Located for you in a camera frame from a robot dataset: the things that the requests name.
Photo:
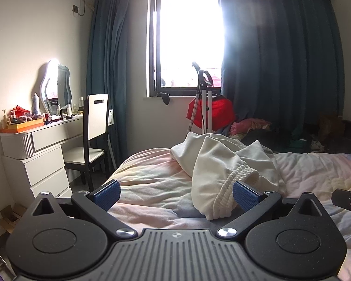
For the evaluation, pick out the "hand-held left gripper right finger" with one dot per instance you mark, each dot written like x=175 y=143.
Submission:
x=245 y=196

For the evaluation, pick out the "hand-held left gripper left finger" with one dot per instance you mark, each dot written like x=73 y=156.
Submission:
x=106 y=195

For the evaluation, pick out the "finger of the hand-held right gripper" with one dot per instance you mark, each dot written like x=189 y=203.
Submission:
x=346 y=200

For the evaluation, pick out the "cream pants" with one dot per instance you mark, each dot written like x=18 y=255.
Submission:
x=210 y=166

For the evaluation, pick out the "pile of mixed clothes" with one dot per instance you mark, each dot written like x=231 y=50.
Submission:
x=245 y=126

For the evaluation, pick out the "bed with pastel duvet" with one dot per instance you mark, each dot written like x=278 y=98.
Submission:
x=152 y=175

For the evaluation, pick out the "white vanity dresser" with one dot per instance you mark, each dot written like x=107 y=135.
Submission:
x=46 y=166

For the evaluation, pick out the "white and black chair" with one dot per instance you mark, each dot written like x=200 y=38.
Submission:
x=96 y=117

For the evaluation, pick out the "red cloth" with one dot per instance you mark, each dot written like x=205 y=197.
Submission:
x=220 y=111

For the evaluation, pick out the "cardboard box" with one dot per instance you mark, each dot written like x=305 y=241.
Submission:
x=10 y=215

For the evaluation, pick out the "garment steamer stand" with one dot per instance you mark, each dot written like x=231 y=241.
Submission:
x=206 y=105

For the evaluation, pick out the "orange tray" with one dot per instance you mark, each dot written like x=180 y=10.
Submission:
x=25 y=125

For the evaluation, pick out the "black cloth on sill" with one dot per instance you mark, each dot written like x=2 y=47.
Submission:
x=164 y=97

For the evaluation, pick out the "white spray bottle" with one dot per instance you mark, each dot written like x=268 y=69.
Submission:
x=35 y=104

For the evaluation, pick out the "wavy framed vanity mirror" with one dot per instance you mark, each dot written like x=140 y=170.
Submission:
x=63 y=85

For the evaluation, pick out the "red pouch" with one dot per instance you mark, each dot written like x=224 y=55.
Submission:
x=20 y=110

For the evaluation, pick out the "narrow teal curtain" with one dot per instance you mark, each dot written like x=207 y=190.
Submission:
x=111 y=49

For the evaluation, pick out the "wide teal curtain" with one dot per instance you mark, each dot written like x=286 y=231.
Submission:
x=280 y=49

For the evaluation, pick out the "dark framed window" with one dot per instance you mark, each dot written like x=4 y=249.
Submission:
x=187 y=35

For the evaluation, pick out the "black wall plug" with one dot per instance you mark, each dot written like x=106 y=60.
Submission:
x=75 y=8

